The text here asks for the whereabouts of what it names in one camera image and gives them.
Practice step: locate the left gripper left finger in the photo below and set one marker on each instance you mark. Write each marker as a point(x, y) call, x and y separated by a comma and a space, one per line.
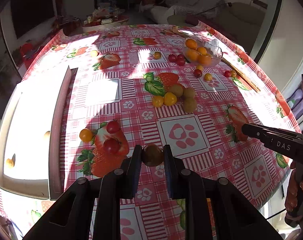
point(130, 177)

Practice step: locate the wooden spatula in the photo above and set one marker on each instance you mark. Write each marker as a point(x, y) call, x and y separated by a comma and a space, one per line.
point(241, 74)

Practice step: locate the glass fruit bowl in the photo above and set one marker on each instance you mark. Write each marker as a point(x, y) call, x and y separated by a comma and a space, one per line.
point(206, 54)

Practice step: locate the brown kiwi in cluster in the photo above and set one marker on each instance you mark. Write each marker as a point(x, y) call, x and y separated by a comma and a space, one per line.
point(177, 90)

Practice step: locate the white tray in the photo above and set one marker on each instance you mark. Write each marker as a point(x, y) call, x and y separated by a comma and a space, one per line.
point(30, 135)

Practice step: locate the pink strawberry tablecloth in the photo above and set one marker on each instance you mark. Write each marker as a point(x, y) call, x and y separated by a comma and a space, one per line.
point(124, 73)

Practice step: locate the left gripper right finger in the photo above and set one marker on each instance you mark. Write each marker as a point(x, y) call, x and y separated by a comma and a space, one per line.
point(176, 174)

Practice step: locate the orange in bowl top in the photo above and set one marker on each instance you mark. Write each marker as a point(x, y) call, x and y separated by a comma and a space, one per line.
point(191, 43)

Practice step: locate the red tomato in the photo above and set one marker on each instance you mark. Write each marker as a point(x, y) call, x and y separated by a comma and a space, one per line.
point(112, 146)

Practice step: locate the brown kiwi cluster lower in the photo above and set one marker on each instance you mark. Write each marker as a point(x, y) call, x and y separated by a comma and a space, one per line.
point(189, 105)

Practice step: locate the dark olive tomato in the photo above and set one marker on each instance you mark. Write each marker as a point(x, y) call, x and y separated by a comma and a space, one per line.
point(152, 155)

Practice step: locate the yellow tomato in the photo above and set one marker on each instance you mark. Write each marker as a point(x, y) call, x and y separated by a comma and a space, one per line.
point(86, 135)

